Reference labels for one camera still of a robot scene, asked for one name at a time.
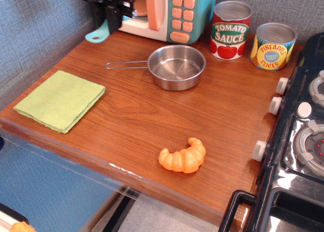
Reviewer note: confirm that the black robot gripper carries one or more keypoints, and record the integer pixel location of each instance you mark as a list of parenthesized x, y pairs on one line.
[(114, 10)]

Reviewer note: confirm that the teal dish brush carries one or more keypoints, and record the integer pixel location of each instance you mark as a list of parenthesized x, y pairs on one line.
[(102, 33)]

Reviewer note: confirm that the stainless steel pot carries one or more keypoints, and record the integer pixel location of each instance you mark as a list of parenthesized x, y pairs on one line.
[(173, 67)]

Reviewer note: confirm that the teal toy microwave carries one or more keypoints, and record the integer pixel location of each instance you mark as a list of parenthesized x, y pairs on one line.
[(173, 21)]

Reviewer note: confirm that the green folded cloth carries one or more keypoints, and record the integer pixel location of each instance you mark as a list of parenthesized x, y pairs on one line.
[(60, 101)]

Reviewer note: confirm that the tomato sauce can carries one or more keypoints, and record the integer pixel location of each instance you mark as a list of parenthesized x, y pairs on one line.
[(230, 28)]

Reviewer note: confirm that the orange toy croissant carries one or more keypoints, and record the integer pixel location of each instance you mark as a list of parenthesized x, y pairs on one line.
[(186, 160)]

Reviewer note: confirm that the pineapple slices can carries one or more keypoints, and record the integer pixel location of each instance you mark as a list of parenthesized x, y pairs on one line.
[(273, 45)]

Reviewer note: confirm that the orange fuzzy object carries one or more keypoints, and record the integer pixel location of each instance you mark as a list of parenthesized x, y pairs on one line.
[(22, 227)]

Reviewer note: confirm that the black toy stove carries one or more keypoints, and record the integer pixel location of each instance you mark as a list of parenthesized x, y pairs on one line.
[(289, 193)]

